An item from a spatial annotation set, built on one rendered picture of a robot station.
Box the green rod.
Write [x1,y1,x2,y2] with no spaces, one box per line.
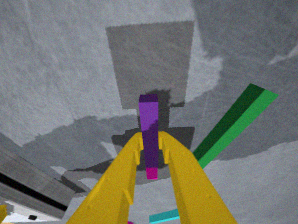
[193,83,278,169]

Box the purple rod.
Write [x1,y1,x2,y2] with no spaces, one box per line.
[138,94,158,168]

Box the turquoise rod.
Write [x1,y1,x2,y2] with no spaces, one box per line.
[149,209,179,224]

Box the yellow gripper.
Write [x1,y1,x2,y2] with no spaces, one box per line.
[66,131,238,224]

